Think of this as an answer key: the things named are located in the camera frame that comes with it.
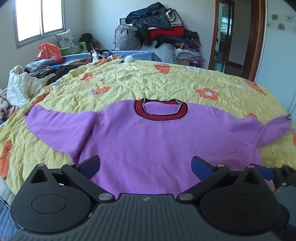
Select pink cloth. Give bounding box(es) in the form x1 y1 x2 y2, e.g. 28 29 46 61
0 88 19 121

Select floral pillow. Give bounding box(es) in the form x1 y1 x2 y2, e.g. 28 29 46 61
55 29 80 55

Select wooden door frame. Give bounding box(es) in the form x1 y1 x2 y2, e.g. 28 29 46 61
208 0 265 81

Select light blue quilt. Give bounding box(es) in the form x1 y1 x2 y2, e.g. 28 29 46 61
62 44 177 64

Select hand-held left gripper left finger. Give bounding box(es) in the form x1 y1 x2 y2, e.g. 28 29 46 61
30 155 115 203

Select window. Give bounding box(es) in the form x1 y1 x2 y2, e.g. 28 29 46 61
13 0 67 49

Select black jacket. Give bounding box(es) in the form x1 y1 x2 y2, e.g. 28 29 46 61
125 2 173 46

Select white quilted jacket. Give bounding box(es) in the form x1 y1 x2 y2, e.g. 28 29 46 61
6 65 56 107

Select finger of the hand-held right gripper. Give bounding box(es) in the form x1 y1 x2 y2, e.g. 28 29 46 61
250 163 296 186

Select blue grey mattress pad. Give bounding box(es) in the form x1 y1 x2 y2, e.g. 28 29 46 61
0 182 19 233

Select heap of dark clothes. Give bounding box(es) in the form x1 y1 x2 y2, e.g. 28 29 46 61
24 57 94 85

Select houndstooth bag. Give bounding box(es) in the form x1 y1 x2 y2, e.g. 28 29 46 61
112 24 143 51

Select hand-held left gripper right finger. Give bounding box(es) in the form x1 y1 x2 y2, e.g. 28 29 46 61
177 156 263 202

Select dark backpack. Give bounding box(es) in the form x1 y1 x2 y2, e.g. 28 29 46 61
79 33 100 52

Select orange plastic bag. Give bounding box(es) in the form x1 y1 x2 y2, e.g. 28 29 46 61
36 43 63 64

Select purple sweater with red collar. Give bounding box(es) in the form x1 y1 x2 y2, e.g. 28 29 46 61
24 98 292 196

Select green box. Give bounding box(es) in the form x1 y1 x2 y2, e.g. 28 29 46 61
60 42 88 56

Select yellow floral bedsheet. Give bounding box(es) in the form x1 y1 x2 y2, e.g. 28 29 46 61
0 59 296 193

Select red garment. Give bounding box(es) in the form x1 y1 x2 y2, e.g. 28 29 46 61
147 25 186 42

